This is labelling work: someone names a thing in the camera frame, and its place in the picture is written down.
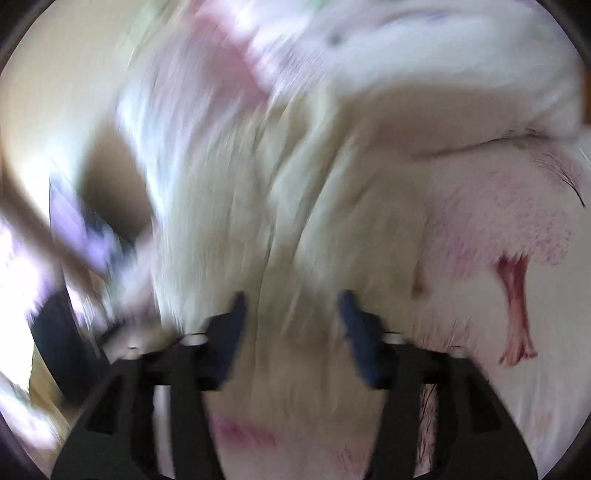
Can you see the pink floral pillow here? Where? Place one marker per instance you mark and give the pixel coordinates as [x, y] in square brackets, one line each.
[221, 64]

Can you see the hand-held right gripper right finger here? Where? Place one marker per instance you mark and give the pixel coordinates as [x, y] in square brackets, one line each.
[362, 341]

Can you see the cream puffer jacket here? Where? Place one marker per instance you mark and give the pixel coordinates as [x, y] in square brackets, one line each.
[286, 230]

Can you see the wall-mounted television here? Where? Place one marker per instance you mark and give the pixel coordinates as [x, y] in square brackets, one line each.
[92, 240]

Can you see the white floral pillow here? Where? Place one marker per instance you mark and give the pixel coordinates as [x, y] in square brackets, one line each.
[415, 55]

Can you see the floral printed bed sheet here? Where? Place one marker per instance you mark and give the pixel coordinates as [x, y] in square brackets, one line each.
[508, 300]

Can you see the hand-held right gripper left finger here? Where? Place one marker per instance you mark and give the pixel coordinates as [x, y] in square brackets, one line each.
[228, 341]

